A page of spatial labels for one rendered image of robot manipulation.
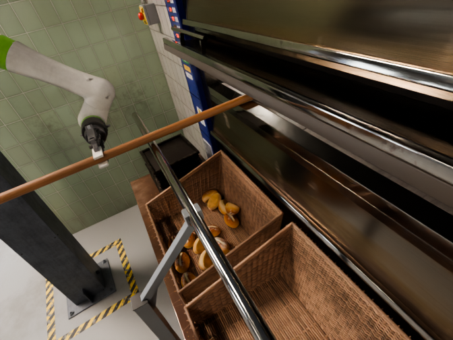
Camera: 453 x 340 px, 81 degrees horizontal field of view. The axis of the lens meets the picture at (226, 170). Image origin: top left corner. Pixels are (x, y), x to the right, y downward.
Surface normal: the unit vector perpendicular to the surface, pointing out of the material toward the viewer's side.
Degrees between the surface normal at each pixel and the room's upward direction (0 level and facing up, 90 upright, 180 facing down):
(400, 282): 70
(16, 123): 90
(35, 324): 0
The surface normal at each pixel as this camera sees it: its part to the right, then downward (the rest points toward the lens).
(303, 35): -0.88, 0.12
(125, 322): -0.18, -0.77
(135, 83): 0.45, 0.49
